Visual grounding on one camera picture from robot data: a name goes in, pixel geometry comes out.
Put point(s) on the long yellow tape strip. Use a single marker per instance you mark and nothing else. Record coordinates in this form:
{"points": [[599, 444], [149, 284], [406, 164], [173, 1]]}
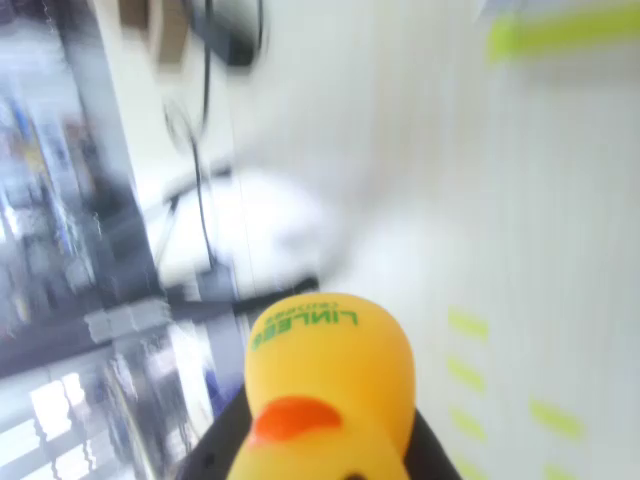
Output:
{"points": [[565, 30]]}

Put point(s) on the cluttered storage shelf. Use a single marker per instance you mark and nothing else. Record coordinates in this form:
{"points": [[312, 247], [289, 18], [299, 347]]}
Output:
{"points": [[45, 175]]}

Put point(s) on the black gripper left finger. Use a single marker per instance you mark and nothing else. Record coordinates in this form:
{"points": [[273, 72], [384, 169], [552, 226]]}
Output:
{"points": [[225, 445]]}

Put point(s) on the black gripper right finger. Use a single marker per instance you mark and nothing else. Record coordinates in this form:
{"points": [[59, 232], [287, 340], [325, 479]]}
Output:
{"points": [[425, 460]]}

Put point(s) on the yellow rubber duck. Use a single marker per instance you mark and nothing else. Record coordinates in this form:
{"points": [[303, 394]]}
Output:
{"points": [[325, 365]]}

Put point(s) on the black blurred device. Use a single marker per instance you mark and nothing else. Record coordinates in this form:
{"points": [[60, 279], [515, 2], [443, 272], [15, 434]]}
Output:
{"points": [[235, 40]]}

